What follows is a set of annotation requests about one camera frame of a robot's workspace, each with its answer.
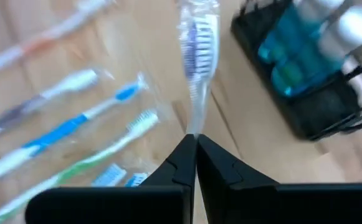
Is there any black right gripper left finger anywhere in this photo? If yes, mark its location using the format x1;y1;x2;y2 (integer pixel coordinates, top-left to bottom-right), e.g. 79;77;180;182
24;133;199;224

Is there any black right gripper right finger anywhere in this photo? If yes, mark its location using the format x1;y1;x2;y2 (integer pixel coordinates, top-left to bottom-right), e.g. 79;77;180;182
196;134;362;224

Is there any light blue toothbrush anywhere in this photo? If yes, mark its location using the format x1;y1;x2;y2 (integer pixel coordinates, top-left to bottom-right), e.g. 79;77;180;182
90;162;128;188

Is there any green white toothbrush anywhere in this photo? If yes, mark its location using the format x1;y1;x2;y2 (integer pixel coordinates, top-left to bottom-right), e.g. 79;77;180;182
0;108;161;224

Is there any blue white toothbrush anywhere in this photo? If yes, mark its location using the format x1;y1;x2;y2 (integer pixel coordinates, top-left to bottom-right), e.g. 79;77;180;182
0;72;150;187

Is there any clear purple toothbrush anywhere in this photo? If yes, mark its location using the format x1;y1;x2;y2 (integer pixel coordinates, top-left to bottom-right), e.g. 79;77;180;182
176;0;221;138

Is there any orange white toothbrush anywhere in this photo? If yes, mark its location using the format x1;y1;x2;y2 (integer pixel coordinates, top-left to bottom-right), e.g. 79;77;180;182
0;0;117;81

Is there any teal white wrapped toothbrush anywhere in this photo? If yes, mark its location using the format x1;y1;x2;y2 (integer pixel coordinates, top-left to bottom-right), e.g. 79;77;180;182
123;171;150;188

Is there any blue mouthwash bottle white cap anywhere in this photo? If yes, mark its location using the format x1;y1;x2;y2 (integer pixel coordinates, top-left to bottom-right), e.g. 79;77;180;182
270;5;362;98

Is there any blue liquid test tube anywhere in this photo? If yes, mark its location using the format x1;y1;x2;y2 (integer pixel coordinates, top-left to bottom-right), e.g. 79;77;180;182
257;0;345;65

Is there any black wire mesh basket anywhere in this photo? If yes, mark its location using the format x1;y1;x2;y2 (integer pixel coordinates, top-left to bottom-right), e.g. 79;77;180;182
229;0;362;142

